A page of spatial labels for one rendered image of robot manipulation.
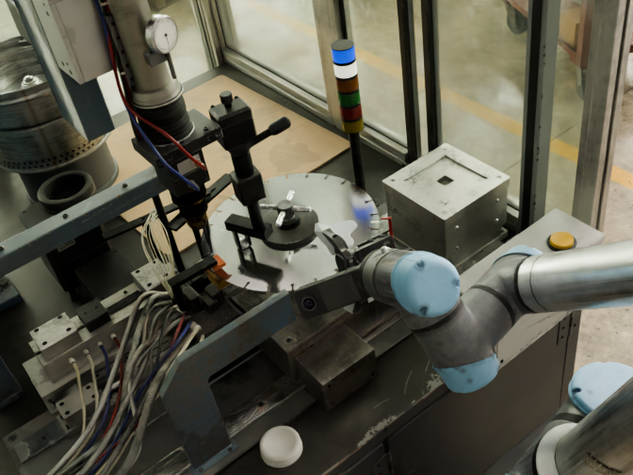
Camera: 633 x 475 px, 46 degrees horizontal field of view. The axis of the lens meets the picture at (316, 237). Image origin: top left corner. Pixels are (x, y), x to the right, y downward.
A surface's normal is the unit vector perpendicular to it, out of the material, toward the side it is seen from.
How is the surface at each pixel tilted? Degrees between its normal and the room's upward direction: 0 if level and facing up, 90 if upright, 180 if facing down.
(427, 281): 57
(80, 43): 90
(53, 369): 90
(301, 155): 0
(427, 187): 0
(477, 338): 52
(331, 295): 63
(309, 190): 0
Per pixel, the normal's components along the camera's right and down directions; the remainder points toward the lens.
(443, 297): 0.29, 0.04
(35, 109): 0.37, 0.57
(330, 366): -0.14, -0.75
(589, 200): -0.79, 0.48
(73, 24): 0.60, 0.46
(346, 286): -0.23, 0.26
